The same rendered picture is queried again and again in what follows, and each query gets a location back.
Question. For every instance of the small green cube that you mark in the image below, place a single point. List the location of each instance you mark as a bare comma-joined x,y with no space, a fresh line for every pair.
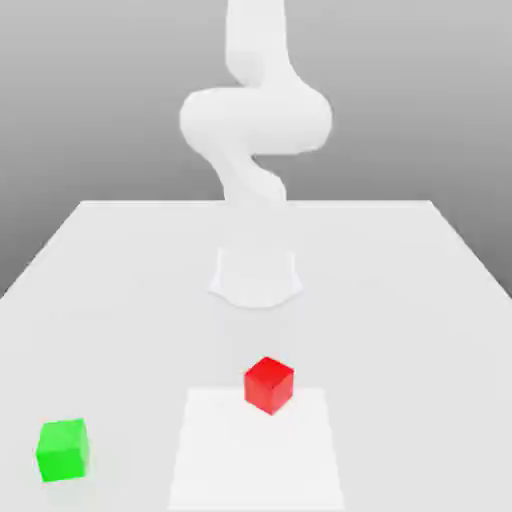
62,450

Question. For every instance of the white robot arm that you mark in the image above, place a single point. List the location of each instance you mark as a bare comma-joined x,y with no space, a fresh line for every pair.
256,120

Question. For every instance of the small red cube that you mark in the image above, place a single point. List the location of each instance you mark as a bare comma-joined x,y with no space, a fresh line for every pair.
268,384

